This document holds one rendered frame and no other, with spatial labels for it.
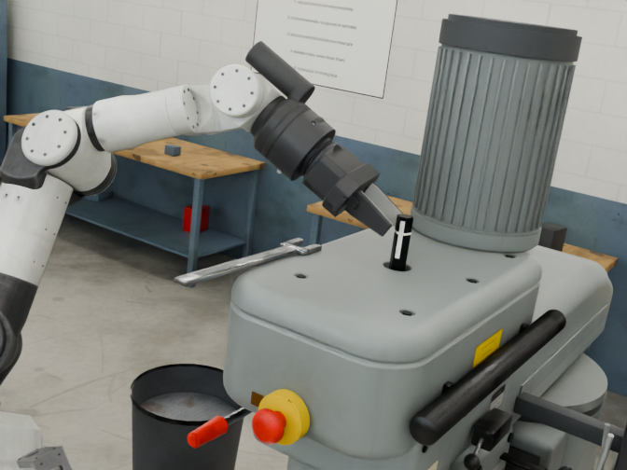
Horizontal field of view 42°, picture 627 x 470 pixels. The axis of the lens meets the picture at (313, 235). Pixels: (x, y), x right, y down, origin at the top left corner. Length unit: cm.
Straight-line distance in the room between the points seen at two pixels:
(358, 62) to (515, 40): 482
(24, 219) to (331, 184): 40
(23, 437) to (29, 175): 34
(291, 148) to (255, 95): 8
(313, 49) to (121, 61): 200
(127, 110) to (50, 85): 704
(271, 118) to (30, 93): 740
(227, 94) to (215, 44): 567
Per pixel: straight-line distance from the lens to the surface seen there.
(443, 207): 120
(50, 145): 112
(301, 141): 104
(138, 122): 112
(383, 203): 108
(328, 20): 608
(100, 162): 117
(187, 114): 110
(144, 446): 331
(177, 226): 675
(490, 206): 118
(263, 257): 101
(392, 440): 92
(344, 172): 103
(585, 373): 173
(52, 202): 114
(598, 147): 531
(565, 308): 154
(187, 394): 358
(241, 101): 104
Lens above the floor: 222
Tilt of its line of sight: 17 degrees down
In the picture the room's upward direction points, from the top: 7 degrees clockwise
